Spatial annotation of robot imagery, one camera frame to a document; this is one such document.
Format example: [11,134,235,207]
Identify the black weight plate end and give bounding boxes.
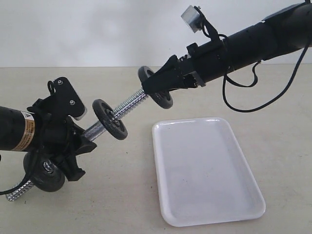
[92,99,128,140]

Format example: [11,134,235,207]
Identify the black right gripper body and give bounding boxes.
[179,42,231,87]

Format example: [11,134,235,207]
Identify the black weight plate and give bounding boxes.
[137,66,173,109]
[30,154,65,192]

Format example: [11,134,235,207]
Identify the chrome spinlock collar nut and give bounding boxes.
[42,160,56,174]

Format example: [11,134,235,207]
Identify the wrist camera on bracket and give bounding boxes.
[181,5,228,41]
[47,77,87,120]

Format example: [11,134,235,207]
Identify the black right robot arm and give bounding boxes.
[142,3,312,94]

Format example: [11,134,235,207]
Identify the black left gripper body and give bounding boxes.
[26,98,84,166]

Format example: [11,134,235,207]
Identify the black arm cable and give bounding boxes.
[220,46,310,113]
[0,151,39,195]

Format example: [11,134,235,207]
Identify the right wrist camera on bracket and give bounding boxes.
[181,5,228,41]

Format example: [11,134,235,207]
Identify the white rectangular plastic tray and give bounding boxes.
[152,117,266,227]

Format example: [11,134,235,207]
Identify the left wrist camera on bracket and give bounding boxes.
[47,77,87,120]

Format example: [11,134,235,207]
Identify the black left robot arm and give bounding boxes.
[0,98,97,184]

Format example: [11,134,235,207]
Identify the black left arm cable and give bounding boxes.
[0,151,39,195]

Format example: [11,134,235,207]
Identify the chrome threaded dumbbell bar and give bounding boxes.
[5,89,148,202]

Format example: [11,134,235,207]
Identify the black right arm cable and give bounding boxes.
[220,46,310,113]

